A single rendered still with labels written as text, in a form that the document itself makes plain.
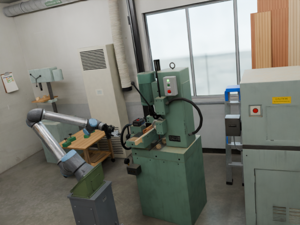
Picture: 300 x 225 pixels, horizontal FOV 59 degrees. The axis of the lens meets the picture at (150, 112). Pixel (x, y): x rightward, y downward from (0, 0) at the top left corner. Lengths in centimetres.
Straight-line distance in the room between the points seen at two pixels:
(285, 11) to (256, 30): 35
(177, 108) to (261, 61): 149
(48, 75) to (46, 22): 98
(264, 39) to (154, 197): 221
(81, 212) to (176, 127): 117
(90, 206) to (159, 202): 71
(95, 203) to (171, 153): 80
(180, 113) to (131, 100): 196
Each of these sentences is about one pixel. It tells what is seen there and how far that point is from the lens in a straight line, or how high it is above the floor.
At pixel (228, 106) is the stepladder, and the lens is 313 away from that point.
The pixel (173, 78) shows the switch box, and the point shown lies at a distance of 224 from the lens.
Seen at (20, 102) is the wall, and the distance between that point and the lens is 525.
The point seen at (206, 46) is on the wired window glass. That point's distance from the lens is 376.
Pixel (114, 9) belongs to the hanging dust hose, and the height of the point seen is 225.
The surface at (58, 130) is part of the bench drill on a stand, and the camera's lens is 445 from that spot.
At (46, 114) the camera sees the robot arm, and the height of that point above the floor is 125.
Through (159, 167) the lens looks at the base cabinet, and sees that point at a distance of 257.
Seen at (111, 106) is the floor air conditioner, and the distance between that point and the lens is 407.
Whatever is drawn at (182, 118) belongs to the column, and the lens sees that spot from 236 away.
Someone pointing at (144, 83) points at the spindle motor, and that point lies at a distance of 248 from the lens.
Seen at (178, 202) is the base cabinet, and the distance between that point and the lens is 269.
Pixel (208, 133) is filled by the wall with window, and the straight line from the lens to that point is 399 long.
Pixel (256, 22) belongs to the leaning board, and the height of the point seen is 180.
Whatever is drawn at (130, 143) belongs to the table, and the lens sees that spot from 255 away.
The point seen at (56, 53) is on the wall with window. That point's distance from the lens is 486.
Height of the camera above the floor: 185
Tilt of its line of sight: 16 degrees down
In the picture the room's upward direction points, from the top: 8 degrees counter-clockwise
